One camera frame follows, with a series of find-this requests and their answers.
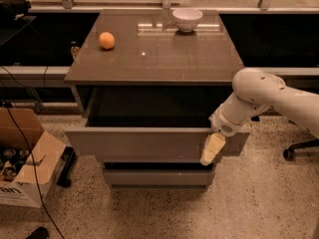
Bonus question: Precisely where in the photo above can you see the black cable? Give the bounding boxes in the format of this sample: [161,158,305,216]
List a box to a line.
[0,65,66,239]

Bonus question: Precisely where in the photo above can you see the white ceramic bowl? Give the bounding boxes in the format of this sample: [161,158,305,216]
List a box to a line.
[172,8,202,32]

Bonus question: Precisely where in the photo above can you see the black office chair base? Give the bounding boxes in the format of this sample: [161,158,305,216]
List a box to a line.
[282,118,319,161]

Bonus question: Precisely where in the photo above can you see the orange fruit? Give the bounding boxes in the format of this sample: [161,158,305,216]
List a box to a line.
[99,32,115,50]

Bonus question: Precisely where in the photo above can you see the open cardboard box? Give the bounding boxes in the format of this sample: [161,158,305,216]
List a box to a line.
[0,108,66,208]

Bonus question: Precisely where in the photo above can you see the black table leg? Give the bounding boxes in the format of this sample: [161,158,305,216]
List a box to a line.
[57,146,76,188]

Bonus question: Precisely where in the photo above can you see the grey top drawer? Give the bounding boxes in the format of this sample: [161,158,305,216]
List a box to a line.
[65,87,251,163]

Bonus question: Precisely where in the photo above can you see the black object on floor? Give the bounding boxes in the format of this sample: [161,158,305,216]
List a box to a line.
[26,227,49,239]

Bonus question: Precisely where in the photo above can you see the grey drawer cabinet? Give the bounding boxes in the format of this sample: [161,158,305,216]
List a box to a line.
[65,10,243,189]

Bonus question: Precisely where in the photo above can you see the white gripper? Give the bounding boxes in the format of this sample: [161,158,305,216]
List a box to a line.
[200,105,246,165]

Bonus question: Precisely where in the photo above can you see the small glass bottle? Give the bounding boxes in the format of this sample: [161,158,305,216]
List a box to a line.
[70,41,80,58]

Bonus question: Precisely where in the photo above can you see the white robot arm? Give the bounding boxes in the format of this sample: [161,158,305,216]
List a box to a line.
[200,69,319,165]

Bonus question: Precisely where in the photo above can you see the black bag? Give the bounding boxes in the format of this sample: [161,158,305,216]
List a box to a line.
[0,0,31,20]

